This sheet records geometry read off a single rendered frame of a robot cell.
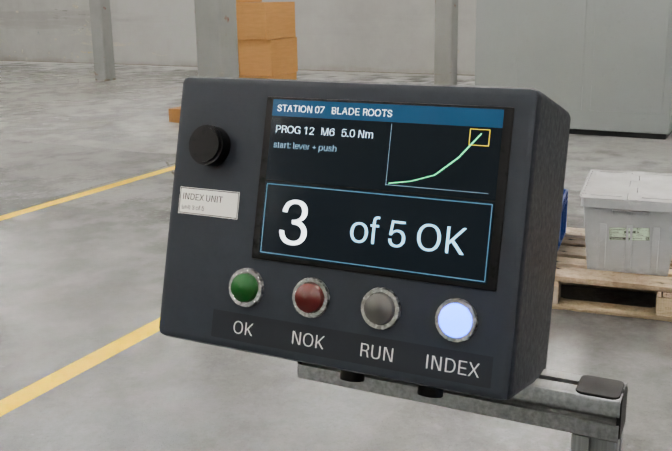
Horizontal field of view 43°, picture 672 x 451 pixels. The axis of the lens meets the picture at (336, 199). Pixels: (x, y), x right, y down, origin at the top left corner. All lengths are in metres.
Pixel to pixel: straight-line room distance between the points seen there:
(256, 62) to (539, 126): 8.25
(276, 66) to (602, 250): 5.54
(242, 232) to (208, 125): 0.08
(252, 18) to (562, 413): 8.20
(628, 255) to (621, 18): 4.52
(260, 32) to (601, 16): 3.23
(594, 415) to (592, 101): 7.59
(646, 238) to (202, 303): 3.23
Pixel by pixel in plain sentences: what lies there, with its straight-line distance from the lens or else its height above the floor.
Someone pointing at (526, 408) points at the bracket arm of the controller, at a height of 1.04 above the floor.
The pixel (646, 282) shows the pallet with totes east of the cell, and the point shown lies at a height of 0.15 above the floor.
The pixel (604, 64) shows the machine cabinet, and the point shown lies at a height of 0.65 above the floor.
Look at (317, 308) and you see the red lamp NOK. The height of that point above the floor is 1.11.
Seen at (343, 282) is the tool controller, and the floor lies 1.13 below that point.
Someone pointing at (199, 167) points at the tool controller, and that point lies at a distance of 0.62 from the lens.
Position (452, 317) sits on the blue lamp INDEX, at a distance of 0.53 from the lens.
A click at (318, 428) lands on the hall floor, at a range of 2.74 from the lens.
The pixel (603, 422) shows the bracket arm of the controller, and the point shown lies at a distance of 0.60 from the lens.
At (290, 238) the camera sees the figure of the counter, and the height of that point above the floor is 1.15.
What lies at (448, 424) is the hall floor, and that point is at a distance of 2.77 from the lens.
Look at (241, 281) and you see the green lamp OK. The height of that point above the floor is 1.12.
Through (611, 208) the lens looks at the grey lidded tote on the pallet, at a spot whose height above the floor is 0.43.
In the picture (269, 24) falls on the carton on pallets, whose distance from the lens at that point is 8.67.
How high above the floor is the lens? 1.31
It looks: 14 degrees down
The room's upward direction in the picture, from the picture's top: 1 degrees counter-clockwise
